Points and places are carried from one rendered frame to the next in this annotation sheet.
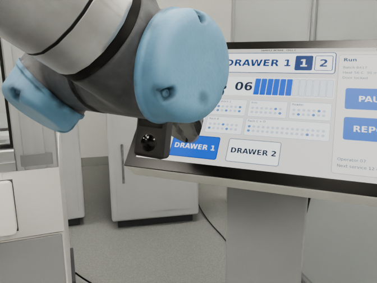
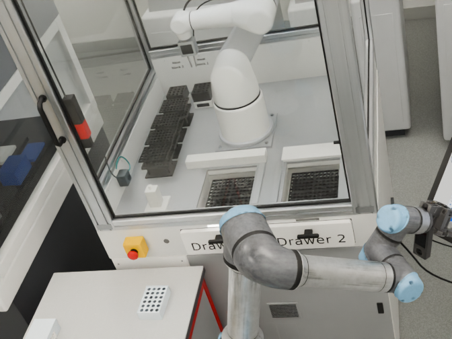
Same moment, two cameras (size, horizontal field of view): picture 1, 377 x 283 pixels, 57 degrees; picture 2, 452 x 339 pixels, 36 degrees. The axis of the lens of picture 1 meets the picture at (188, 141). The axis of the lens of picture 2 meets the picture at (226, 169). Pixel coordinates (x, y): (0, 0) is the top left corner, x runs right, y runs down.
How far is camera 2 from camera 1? 1.65 m
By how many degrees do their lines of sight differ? 43
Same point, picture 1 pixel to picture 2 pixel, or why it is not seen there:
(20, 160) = (355, 210)
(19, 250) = (356, 251)
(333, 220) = not seen: outside the picture
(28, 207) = (360, 231)
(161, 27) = (399, 289)
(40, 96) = not seen: hidden behind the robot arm
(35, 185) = (364, 221)
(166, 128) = (426, 249)
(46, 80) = not seen: hidden behind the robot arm
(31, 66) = (368, 257)
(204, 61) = (412, 291)
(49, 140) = (371, 200)
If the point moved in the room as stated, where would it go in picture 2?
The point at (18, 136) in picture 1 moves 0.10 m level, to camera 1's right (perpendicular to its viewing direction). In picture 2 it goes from (354, 198) to (383, 203)
